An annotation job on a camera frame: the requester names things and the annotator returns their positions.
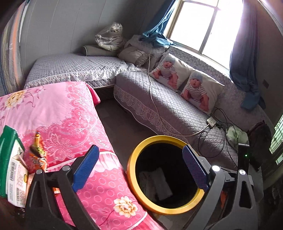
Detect purple curtain right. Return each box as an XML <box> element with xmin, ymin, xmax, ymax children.
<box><xmin>229</xmin><ymin>1</ymin><xmax>266</xmax><ymax>111</ymax></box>

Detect plastic wrapped tiger toy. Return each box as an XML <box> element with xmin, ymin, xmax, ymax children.
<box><xmin>95</xmin><ymin>22</ymin><xmax>124</xmax><ymax>51</ymax></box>

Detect white cable on sofa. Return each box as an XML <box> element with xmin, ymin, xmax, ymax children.
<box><xmin>147</xmin><ymin>47</ymin><xmax>211</xmax><ymax>138</ymax></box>

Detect window frame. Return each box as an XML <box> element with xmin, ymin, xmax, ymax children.
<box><xmin>164</xmin><ymin>0</ymin><xmax>243</xmax><ymax>68</ymax></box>

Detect black cables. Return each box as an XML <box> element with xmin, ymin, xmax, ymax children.
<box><xmin>197</xmin><ymin>107</ymin><xmax>244</xmax><ymax>168</ymax></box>

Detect blue curtain left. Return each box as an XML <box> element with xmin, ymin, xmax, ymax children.
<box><xmin>139</xmin><ymin>0</ymin><xmax>176</xmax><ymax>47</ymax></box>

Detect grey quilted sofa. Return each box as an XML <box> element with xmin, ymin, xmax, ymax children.
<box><xmin>24</xmin><ymin>48</ymin><xmax>275</xmax><ymax>169</ymax></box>

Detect yellow rimmed trash bin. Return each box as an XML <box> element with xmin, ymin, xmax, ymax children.
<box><xmin>127</xmin><ymin>135</ymin><xmax>204</xmax><ymax>215</ymax></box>

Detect grey cushion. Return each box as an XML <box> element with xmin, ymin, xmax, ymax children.
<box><xmin>117</xmin><ymin>46</ymin><xmax>151</xmax><ymax>67</ymax></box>

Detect grey bolster pillow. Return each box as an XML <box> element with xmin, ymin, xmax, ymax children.
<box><xmin>81</xmin><ymin>45</ymin><xmax>117</xmax><ymax>57</ymax></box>

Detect pink floral table cloth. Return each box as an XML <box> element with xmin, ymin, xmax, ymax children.
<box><xmin>1</xmin><ymin>82</ymin><xmax>162</xmax><ymax>229</ymax></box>

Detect baby print pillow right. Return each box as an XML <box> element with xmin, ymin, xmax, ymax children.
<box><xmin>180</xmin><ymin>70</ymin><xmax>224</xmax><ymax>114</ymax></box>

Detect baby print pillow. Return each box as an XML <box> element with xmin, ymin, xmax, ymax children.
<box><xmin>149</xmin><ymin>54</ymin><xmax>193</xmax><ymax>91</ymax></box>
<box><xmin>180</xmin><ymin>70</ymin><xmax>224</xmax><ymax>114</ymax></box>

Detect baby print pillow left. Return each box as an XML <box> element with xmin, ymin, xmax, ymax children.
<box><xmin>149</xmin><ymin>54</ymin><xmax>193</xmax><ymax>91</ymax></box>

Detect white power adapter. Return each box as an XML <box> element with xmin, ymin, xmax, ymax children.
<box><xmin>207</xmin><ymin>116</ymin><xmax>218</xmax><ymax>127</ymax></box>

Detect green white box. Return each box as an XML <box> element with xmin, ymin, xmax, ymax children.
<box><xmin>1</xmin><ymin>126</ymin><xmax>28</xmax><ymax>208</ymax></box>

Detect white foam wrap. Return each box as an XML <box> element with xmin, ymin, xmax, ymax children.
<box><xmin>139</xmin><ymin>168</ymin><xmax>173</xmax><ymax>202</ymax></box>

